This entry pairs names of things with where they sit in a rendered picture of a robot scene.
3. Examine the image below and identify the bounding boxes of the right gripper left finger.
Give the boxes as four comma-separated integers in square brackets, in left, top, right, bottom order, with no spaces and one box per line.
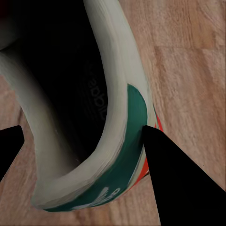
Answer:
[0,125,24,182]

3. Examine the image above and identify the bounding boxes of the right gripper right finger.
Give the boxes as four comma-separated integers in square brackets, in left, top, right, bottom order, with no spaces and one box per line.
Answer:
[144,125,226,226]

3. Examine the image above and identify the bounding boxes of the gym shoe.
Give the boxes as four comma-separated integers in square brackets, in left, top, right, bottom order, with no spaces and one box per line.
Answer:
[0,0,163,212]

